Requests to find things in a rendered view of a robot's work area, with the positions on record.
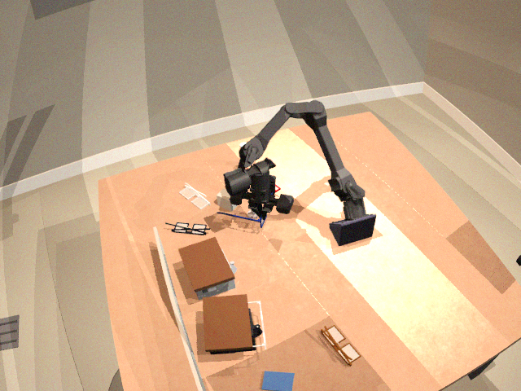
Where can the beige block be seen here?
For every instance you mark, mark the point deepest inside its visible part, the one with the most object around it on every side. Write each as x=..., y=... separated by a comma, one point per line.
x=223, y=200

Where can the brown flat slab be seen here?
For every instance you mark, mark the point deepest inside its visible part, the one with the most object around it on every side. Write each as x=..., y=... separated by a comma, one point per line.
x=228, y=325

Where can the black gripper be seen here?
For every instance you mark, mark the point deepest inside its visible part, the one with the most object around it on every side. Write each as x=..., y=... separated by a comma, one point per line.
x=262, y=196

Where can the beige flat panel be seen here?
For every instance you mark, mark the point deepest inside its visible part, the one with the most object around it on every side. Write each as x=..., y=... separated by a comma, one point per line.
x=178, y=315

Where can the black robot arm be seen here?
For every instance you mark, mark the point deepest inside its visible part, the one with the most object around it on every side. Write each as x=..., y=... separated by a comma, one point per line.
x=314, y=114

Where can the black rectangular glasses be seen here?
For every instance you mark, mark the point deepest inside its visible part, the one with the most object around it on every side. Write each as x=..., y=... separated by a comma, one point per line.
x=197, y=229

